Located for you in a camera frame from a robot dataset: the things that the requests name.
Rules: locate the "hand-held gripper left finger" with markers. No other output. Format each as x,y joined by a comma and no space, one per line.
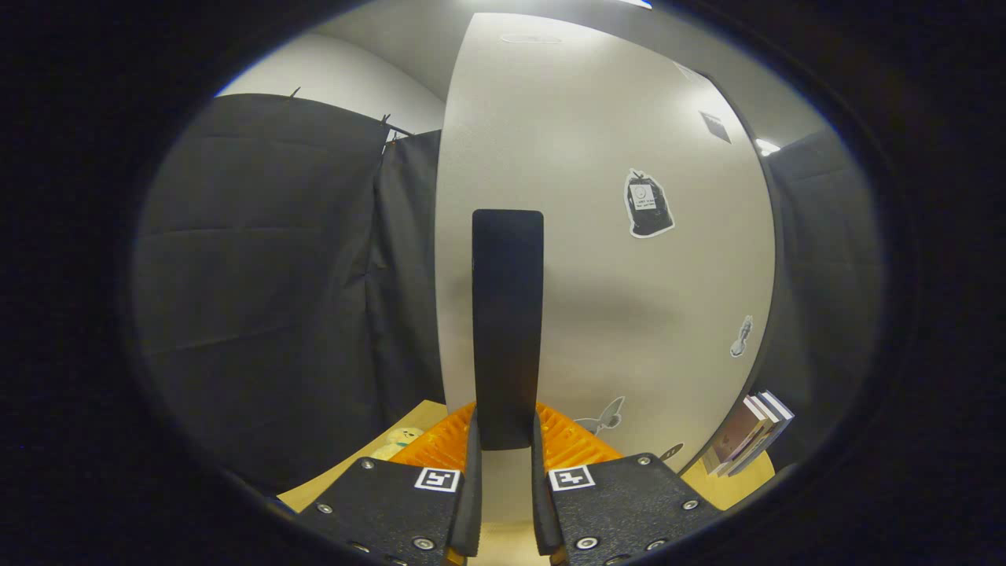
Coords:
471,503

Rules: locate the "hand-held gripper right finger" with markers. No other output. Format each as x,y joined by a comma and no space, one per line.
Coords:
542,503

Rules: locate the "beige cabinet door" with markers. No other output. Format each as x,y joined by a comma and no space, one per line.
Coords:
613,314

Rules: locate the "yellow plush toy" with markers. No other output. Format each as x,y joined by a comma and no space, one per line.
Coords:
397,442

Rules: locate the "white spine book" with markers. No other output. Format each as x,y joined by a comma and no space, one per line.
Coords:
761,432

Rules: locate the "blue grey book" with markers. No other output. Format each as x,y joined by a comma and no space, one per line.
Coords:
774,420

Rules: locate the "black backdrop cloth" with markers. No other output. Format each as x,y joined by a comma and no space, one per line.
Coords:
259,314

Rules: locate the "long ceiling light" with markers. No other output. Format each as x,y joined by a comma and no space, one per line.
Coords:
766,146
635,2

